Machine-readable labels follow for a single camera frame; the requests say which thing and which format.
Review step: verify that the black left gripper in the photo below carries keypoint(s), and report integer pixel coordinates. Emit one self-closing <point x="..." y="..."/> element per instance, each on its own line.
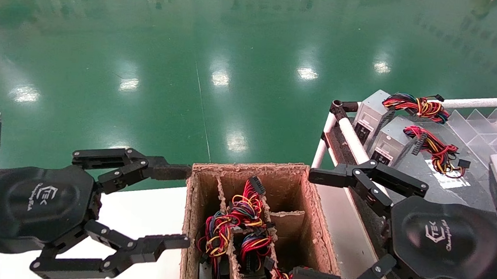
<point x="38" y="203"/>

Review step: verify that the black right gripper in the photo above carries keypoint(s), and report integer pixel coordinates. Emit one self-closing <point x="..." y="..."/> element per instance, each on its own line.
<point x="442" y="240"/>

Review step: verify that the brown cardboard box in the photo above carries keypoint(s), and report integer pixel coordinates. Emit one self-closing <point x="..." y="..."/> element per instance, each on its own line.
<point x="315" y="218"/>

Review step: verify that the black brush strip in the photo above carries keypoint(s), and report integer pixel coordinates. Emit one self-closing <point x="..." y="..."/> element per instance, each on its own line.
<point x="339" y="150"/>

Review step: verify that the white label sticker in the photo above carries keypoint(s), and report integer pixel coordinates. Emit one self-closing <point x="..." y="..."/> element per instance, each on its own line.
<point x="446" y="182"/>

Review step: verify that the black pipe connector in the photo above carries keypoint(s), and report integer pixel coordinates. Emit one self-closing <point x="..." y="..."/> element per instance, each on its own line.
<point x="340" y="108"/>

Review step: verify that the clear acrylic zigzag divider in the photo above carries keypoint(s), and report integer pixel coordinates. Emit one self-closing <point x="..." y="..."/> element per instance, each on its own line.
<point x="485" y="130"/>

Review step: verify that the white frame pipe leg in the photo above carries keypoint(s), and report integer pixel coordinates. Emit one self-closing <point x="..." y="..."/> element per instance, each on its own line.
<point x="323" y="144"/>

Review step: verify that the short white frame pipe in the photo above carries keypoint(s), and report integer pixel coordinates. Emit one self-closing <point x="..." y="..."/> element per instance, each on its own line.
<point x="478" y="103"/>

